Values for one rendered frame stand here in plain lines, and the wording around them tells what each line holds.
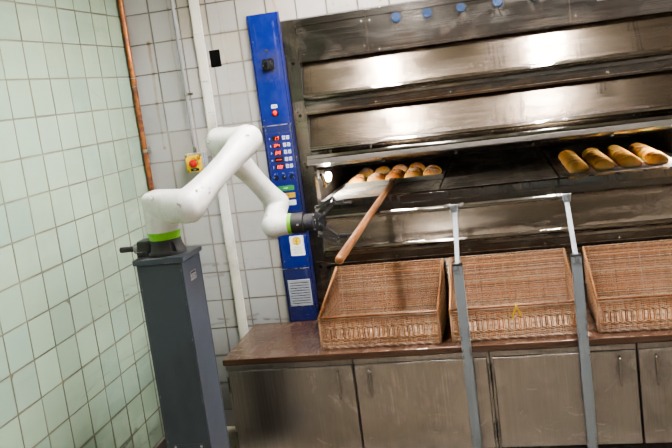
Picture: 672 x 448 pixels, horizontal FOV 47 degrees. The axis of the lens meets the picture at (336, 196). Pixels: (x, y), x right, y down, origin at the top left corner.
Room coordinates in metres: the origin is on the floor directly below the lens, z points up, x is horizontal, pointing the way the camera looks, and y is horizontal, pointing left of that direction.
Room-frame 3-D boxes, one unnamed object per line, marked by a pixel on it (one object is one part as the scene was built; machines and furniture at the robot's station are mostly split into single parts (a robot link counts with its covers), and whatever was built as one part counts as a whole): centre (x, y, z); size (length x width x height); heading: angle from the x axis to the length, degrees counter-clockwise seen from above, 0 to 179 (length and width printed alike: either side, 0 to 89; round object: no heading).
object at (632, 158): (4.01, -1.45, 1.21); 0.61 x 0.48 x 0.06; 168
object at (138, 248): (2.97, 0.73, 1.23); 0.26 x 0.15 x 0.06; 78
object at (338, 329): (3.56, -0.16, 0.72); 0.56 x 0.49 x 0.28; 77
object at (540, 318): (3.44, -0.74, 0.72); 0.56 x 0.49 x 0.28; 79
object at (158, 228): (2.95, 0.67, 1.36); 0.16 x 0.13 x 0.19; 50
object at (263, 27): (4.83, 0.04, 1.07); 1.93 x 0.16 x 2.15; 168
